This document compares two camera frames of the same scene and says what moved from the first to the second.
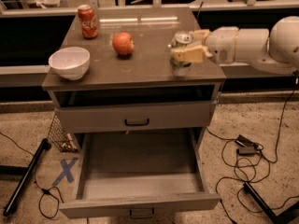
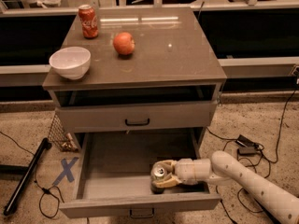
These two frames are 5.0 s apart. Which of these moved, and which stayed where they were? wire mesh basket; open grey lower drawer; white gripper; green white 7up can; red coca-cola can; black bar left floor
Moved: white gripper; green white 7up can
Stayed: black bar left floor; open grey lower drawer; red coca-cola can; wire mesh basket
